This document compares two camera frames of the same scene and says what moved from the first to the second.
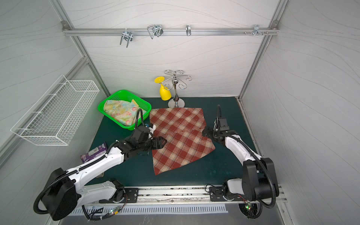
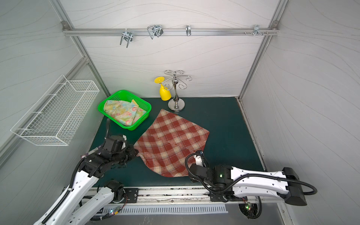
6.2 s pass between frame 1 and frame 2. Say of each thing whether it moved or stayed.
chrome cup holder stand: stayed
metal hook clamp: stayed
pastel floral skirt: stayed
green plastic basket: stayed
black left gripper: moved
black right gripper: moved
